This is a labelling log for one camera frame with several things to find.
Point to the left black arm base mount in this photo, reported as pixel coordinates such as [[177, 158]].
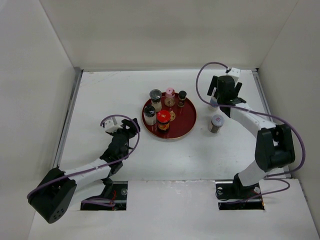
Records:
[[114, 192]]

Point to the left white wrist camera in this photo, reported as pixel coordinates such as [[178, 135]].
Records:
[[110, 125]]

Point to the tall silver lid jar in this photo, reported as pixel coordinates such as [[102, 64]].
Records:
[[213, 103]]

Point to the small black cap spice bottle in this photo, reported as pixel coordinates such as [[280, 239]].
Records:
[[181, 98]]

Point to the pink lid spice jar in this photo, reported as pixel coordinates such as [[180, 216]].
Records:
[[169, 100]]

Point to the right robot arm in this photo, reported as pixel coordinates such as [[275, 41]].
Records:
[[274, 146]]

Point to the clear cap salt grinder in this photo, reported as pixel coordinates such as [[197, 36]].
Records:
[[156, 99]]

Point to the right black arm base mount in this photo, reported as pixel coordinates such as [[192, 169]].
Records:
[[232, 196]]

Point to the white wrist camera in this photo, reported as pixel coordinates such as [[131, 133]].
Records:
[[234, 73], [110, 125]]

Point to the red lid chili sauce jar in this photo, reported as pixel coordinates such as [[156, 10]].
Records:
[[163, 120]]

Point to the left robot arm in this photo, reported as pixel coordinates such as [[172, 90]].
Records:
[[90, 184]]

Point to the red round tray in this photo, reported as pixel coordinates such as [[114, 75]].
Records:
[[182, 124]]

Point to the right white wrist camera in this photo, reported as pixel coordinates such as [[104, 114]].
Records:
[[234, 73]]

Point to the black knob cap salt bottle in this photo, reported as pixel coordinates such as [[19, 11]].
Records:
[[149, 114]]

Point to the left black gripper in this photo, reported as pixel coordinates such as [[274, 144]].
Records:
[[131, 131]]

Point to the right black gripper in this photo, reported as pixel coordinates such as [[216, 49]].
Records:
[[214, 84]]

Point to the white blue lid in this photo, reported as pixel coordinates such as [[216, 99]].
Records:
[[216, 122]]

